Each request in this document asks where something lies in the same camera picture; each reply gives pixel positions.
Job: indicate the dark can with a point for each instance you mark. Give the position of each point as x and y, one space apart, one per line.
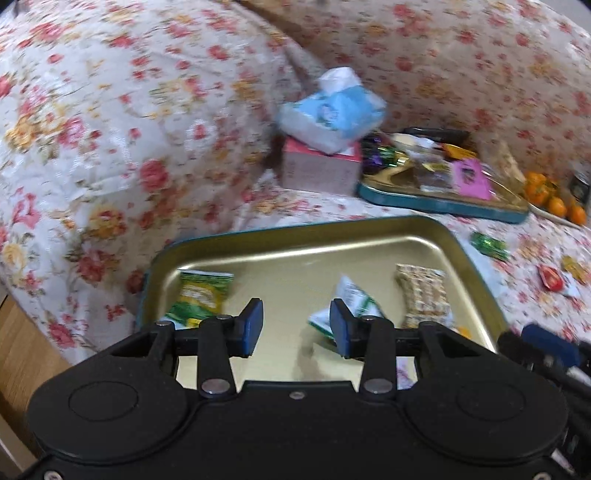
579 187

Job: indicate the orange snack packet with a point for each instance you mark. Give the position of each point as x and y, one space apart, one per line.
459 151

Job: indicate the pile of foil candies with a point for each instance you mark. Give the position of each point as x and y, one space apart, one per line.
383 154

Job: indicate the teal gold tin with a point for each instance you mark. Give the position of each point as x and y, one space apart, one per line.
415 203

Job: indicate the beige patterned snack bar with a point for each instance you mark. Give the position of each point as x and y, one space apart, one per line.
422 290

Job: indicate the gold foil candy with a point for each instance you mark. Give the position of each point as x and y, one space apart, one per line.
575 267

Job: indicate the clear cookie packet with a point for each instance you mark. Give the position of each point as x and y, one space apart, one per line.
413 145

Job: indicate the pink cardboard box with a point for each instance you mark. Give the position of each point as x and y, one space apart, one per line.
318 170

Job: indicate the black remote control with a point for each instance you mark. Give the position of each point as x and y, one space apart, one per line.
443 135

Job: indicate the yellow white snack packet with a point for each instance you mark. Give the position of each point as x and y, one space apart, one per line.
463 331

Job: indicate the pink snack packet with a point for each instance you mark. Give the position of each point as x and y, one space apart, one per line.
471 177

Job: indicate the green white snack packet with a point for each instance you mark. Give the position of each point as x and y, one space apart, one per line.
355 297

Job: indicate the orange mandarin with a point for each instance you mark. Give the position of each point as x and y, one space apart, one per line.
535 181
577 214
557 207
539 196

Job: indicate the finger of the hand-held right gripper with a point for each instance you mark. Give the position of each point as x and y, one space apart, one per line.
549 344

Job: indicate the blue tissue pack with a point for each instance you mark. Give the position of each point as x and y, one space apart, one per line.
332 115

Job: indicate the red snack packet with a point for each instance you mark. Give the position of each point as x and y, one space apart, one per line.
551 278

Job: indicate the gold metal tray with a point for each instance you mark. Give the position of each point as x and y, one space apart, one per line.
300 258

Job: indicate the green yellow snack packet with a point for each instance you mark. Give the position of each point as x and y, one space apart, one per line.
203 293

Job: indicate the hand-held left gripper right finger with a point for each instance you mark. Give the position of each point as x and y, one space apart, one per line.
339 334

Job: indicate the white fruit plate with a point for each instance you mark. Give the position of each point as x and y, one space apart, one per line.
540 213

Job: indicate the beige paper bag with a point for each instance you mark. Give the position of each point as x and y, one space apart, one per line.
510 166

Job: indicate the brown snack packet yellow label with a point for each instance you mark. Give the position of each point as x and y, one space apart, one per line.
434 177

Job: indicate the green foil candy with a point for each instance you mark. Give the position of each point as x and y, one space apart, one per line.
488 244

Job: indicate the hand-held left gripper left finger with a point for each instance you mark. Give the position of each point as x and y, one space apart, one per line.
254 323

